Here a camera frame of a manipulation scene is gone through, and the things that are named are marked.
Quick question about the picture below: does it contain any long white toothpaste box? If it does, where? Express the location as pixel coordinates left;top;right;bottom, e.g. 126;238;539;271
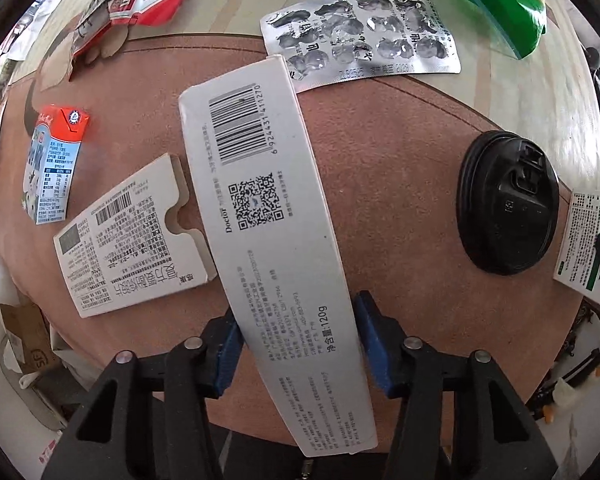
178;55;377;457

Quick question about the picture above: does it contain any cardboard box on floor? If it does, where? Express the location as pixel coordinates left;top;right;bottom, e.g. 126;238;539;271
0;304;60;375

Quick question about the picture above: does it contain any white medicine box flat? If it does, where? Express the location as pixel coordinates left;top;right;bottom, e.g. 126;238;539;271
54;153;218;318

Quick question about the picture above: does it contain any brown table mat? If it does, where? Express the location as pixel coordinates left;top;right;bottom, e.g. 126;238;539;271
0;35;580;398

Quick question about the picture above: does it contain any white green medicine box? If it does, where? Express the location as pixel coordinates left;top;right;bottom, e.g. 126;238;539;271
554;191;600;305

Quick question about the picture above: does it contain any black plastic cup lid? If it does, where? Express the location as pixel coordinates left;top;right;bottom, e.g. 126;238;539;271
455;130;559;275

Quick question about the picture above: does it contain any blue red milk carton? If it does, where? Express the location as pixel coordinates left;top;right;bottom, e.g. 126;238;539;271
21;105;90;226

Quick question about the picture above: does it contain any striped tablecloth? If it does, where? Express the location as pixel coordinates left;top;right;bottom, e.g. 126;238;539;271
9;0;600;196

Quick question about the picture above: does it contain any silver pill blister pack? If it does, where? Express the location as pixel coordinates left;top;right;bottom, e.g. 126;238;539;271
260;0;460;92

